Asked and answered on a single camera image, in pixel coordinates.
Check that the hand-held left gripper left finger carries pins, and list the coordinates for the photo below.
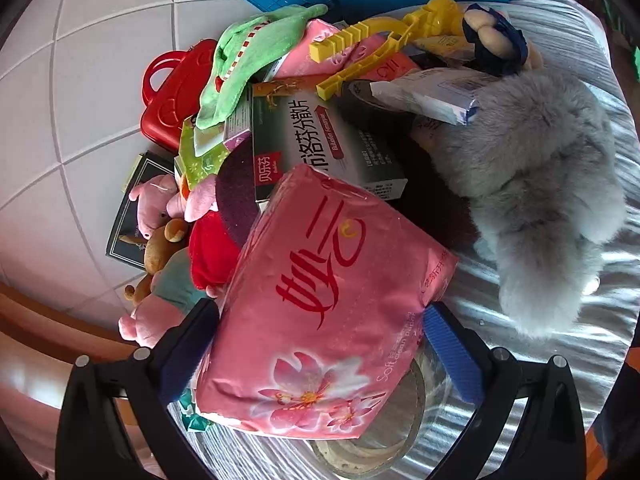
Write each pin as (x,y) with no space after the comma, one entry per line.
(187,355)

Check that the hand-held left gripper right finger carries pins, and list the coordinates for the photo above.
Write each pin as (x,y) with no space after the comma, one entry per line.
(452,355)

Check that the pink tissue pack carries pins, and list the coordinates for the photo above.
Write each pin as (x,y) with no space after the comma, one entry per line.
(320,300)

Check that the grey plush toy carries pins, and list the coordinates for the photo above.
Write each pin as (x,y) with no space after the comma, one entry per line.
(540,175)

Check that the green white medicine box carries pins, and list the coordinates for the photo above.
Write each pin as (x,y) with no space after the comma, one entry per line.
(320,145)

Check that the white blue plastic packet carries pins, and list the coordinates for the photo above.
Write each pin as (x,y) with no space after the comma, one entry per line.
(425,92)

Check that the plain pink red box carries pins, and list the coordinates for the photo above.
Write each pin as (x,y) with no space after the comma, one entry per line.
(395,63)

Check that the green plush cloth striped trim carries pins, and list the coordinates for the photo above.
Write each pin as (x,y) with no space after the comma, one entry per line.
(250,45)

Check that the small bear doll blue dress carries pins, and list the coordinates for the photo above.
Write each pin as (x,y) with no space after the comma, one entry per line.
(492,35)

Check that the yellow plastic clamp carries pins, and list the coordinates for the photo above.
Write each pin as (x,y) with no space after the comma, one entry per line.
(350,37)

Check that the teal green packet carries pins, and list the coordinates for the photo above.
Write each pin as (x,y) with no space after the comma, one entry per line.
(192,415)

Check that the pink plush teal clothes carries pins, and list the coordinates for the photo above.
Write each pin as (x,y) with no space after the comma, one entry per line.
(170,285)

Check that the red plush toy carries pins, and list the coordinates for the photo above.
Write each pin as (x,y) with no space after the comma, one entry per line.
(212,255)

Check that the brown bear plush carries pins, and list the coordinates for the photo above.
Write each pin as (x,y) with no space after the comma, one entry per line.
(160,250)

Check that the clear tape roll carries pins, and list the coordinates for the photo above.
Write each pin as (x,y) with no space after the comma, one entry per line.
(380,440)

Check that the black gold box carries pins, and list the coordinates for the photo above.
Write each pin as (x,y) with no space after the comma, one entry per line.
(122,230)

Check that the maroon round pad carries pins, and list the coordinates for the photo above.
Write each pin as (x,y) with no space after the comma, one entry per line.
(235,200)

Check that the green yellow tissue packet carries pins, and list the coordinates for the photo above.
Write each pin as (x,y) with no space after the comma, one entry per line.
(192,160)

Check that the red toy suitcase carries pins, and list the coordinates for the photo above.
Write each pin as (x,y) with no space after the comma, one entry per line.
(170,105)

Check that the pink soft packet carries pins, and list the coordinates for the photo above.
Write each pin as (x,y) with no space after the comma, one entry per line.
(300,60)

